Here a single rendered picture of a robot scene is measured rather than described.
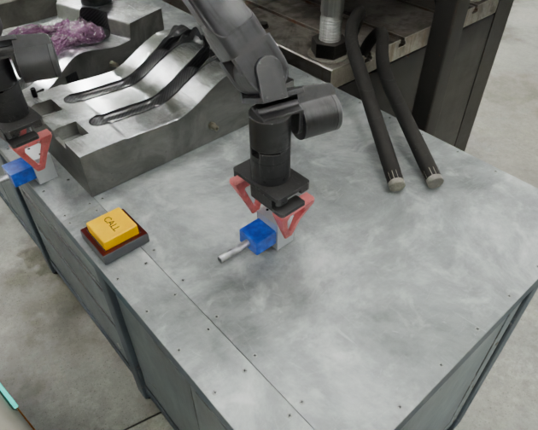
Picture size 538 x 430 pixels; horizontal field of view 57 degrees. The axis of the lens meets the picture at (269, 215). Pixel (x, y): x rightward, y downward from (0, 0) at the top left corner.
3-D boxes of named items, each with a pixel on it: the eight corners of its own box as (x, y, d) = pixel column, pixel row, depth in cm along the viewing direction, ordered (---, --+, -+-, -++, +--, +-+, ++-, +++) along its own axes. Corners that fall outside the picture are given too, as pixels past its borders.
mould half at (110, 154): (91, 197, 90) (72, 134, 81) (34, 136, 104) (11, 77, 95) (293, 103, 114) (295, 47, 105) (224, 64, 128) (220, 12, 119)
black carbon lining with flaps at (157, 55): (98, 138, 91) (85, 92, 85) (61, 105, 100) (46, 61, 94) (244, 78, 108) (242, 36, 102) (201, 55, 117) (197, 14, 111)
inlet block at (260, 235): (230, 281, 75) (229, 257, 72) (211, 262, 78) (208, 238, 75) (293, 240, 82) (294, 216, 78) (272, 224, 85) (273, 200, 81)
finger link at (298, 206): (283, 211, 82) (283, 165, 75) (313, 233, 78) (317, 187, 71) (250, 230, 78) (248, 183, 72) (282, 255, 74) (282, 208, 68)
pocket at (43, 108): (45, 134, 95) (39, 118, 93) (34, 123, 98) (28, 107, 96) (67, 125, 97) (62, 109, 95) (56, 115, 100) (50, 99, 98)
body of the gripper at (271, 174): (264, 160, 78) (263, 119, 73) (310, 190, 73) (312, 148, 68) (232, 177, 75) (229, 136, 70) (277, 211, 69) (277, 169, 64)
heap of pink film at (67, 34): (38, 84, 109) (26, 49, 103) (-15, 65, 115) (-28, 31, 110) (121, 41, 125) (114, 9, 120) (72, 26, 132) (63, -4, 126)
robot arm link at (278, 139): (241, 100, 66) (259, 121, 62) (287, 89, 68) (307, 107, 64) (243, 143, 71) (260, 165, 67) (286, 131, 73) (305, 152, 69)
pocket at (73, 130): (70, 159, 89) (64, 142, 87) (57, 147, 92) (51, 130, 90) (93, 150, 91) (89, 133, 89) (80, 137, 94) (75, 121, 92)
